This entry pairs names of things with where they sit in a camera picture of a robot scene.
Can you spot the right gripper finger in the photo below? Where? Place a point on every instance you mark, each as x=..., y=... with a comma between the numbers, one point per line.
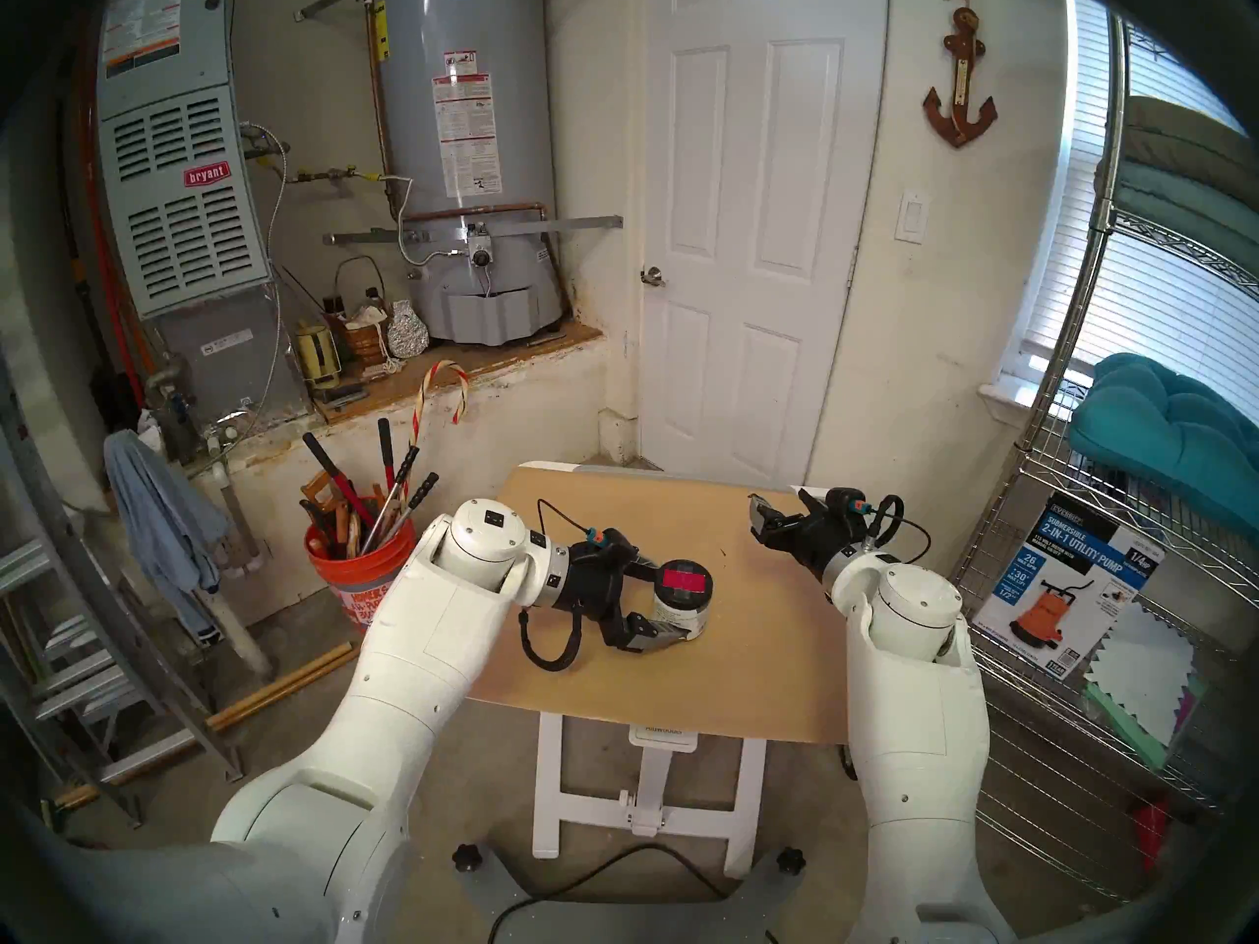
x=765, y=524
x=814, y=501

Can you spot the gas line with yellow valve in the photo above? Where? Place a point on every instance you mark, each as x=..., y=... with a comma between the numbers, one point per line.
x=334, y=174

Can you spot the black base knob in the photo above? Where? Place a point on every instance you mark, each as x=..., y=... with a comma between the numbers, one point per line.
x=467, y=858
x=790, y=861

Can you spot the utility pump box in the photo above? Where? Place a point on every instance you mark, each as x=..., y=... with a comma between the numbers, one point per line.
x=1072, y=568

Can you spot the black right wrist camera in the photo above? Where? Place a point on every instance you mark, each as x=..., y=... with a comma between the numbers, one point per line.
x=848, y=504

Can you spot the white pvc pipe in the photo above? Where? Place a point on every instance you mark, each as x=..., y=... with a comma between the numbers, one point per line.
x=246, y=647

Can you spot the striped candy cane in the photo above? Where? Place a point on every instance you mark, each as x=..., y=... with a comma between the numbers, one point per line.
x=417, y=416

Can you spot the grey water heater tank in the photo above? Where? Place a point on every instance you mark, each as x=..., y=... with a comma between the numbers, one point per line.
x=511, y=116

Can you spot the heater gas control valve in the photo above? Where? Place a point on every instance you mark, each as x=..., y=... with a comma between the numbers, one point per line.
x=480, y=254

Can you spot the blue hanging cloth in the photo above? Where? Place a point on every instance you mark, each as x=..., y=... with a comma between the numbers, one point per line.
x=157, y=519

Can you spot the black grip red shaft tool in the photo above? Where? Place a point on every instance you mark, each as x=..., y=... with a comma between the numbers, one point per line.
x=387, y=445
x=320, y=452

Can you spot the long wooden stick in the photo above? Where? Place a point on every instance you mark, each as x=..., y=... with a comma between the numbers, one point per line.
x=285, y=681

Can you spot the white platform with wooden top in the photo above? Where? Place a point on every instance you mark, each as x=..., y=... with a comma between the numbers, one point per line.
x=531, y=411

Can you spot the green flat cushion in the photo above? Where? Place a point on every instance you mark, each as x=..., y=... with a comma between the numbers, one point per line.
x=1170, y=200

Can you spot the grey bryant furnace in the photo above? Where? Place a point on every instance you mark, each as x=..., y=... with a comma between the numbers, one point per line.
x=182, y=214

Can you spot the white light switch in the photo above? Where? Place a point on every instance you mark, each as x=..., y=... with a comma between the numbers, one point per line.
x=912, y=217

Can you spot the aluminium step ladder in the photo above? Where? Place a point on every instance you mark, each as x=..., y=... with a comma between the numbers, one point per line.
x=79, y=672

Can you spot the orange plastic bucket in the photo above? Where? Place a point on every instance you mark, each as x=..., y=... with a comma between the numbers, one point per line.
x=364, y=583

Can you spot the white panel door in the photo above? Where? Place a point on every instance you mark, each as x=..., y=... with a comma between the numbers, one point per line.
x=757, y=264

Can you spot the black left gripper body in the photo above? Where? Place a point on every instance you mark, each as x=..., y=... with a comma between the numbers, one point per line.
x=595, y=588

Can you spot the crumpled foil lump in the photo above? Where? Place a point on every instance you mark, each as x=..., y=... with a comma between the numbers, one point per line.
x=408, y=334

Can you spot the white window blinds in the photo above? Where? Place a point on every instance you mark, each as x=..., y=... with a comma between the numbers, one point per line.
x=1180, y=303

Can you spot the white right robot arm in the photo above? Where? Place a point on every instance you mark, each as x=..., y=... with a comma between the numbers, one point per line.
x=915, y=736

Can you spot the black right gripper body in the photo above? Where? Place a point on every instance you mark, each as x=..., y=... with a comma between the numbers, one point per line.
x=826, y=544

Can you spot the black lid with red tape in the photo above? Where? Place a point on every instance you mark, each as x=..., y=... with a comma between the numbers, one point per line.
x=684, y=580

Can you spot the white zigzag edged paper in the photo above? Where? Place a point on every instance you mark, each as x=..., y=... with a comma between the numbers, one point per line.
x=1146, y=672

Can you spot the copper water pipe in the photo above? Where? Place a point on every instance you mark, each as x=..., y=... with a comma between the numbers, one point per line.
x=472, y=210

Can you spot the yellow metal can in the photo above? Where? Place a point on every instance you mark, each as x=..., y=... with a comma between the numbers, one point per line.
x=318, y=357

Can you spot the green foam sheet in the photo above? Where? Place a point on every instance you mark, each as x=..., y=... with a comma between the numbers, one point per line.
x=1126, y=731

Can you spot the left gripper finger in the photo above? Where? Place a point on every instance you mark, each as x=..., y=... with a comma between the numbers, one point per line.
x=646, y=572
x=659, y=635

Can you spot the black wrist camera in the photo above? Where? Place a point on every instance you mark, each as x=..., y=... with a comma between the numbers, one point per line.
x=610, y=546
x=848, y=504

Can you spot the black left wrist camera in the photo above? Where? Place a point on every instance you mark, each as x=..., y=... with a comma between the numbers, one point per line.
x=610, y=546

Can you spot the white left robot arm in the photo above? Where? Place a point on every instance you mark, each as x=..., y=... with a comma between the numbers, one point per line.
x=413, y=657

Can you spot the teal tufted cushion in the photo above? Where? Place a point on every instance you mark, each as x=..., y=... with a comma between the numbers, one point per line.
x=1170, y=431

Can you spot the small red item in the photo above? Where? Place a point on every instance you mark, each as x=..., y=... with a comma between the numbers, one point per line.
x=1153, y=834

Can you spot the white folding table frame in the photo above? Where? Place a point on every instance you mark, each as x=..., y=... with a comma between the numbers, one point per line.
x=649, y=795

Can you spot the rusty anchor wall decoration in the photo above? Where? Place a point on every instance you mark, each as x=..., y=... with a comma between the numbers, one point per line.
x=959, y=126

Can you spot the olive flat cushion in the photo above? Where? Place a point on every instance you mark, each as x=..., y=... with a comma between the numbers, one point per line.
x=1180, y=131

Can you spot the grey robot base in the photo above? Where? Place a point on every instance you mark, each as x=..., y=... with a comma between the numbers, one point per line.
x=497, y=908

